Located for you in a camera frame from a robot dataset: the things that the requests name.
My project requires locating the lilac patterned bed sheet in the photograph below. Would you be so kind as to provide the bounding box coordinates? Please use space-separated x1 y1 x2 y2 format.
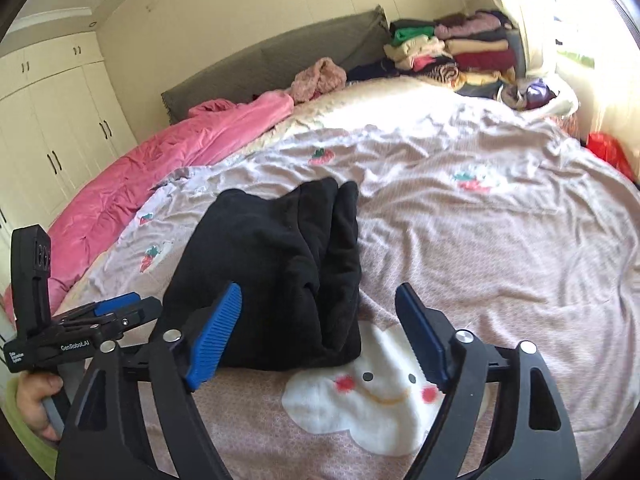
62 80 639 479

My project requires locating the stack of folded clothes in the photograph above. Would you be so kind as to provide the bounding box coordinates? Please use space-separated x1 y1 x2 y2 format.
346 9 526 99

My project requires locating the red plastic bag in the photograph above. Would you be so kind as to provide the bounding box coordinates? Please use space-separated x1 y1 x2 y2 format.
586 132 637 182

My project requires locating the white wardrobe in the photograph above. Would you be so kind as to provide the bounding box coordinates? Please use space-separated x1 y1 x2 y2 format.
1 28 137 290

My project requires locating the black long-sleeve shirt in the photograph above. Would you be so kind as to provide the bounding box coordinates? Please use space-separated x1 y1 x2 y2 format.
154 178 361 372

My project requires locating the green clothing of person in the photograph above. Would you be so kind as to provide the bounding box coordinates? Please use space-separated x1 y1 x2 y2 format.
1 377 58 479

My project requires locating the purple white garment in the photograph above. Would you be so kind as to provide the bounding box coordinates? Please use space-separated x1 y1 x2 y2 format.
497 74 579 116

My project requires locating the person's left hand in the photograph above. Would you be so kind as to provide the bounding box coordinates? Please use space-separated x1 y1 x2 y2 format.
15 372 63 442

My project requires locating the pink fuzzy garment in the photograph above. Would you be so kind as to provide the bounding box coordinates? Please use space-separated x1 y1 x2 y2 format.
288 58 347 104

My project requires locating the grey quilted headboard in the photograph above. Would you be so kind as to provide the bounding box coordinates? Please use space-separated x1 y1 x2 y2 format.
162 6 390 125

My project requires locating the pink quilted duvet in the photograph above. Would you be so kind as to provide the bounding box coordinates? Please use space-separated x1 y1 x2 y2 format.
2 90 296 326

